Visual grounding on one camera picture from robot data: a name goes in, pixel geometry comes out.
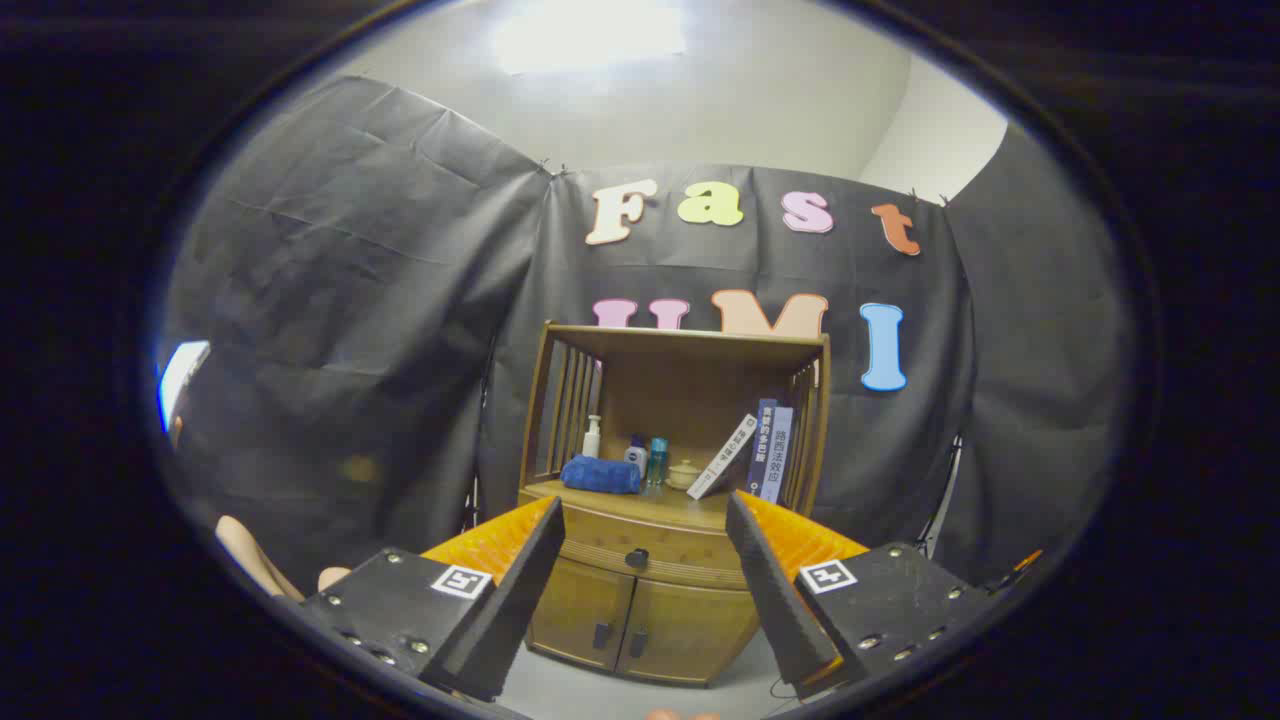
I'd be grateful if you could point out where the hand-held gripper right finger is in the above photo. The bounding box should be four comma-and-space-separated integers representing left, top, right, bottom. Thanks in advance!
725, 489, 1001, 701

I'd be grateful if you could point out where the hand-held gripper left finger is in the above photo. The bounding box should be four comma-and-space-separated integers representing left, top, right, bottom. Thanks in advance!
300, 495, 567, 704

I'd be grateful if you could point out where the wooden drawer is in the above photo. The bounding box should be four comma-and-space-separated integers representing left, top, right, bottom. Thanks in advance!
558, 503, 749, 591

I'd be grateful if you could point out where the wooden cabinet door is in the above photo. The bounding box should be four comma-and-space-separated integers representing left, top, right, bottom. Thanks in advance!
615, 578, 761, 687
527, 555, 636, 671

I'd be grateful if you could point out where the wooden countertop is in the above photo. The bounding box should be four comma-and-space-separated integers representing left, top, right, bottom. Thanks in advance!
520, 478, 801, 531

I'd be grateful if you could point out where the wooden cabinet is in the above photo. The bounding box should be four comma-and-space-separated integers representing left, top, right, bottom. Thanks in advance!
517, 322, 832, 689

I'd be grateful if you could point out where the light purple book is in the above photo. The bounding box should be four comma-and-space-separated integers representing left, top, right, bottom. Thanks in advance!
762, 405, 796, 505

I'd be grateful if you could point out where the white book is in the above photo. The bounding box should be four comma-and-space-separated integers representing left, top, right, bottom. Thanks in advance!
686, 413, 758, 501

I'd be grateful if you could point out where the dark blue book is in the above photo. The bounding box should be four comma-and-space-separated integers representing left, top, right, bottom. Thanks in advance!
747, 398, 779, 501

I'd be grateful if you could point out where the blue folded towel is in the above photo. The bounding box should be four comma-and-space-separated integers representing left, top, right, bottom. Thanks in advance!
560, 455, 643, 495

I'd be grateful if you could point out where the white light stand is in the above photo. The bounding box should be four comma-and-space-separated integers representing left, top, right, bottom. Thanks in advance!
918, 435, 963, 556

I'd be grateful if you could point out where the black stand with orange tip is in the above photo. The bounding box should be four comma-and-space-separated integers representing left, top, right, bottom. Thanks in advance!
985, 548, 1046, 591

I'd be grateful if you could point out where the black backdrop cloth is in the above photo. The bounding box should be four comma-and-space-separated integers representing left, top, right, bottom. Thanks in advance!
160, 75, 1136, 601

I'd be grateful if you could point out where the bright window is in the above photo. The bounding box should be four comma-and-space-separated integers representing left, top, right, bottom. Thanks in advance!
158, 340, 212, 433

